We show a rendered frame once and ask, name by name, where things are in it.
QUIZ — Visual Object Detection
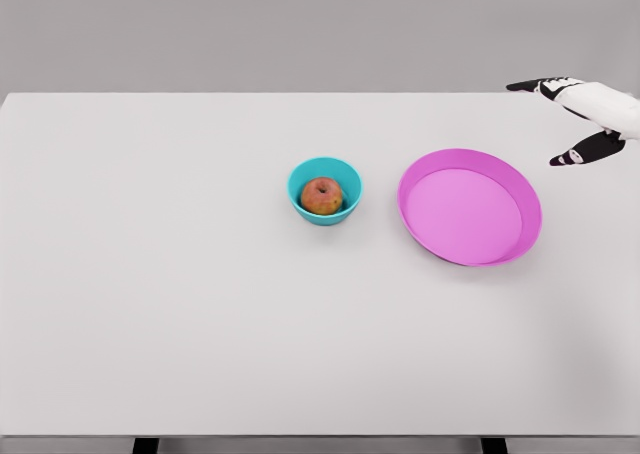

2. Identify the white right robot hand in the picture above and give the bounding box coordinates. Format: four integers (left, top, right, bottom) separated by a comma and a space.
505, 76, 640, 168

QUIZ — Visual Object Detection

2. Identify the pink plate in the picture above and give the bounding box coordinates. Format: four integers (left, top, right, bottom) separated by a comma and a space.
397, 147, 543, 267

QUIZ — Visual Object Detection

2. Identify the blue bowl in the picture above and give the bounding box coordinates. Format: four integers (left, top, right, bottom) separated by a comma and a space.
286, 156, 364, 227

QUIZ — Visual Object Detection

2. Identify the red yellow apple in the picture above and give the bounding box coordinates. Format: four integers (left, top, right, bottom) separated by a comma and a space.
300, 176, 344, 215

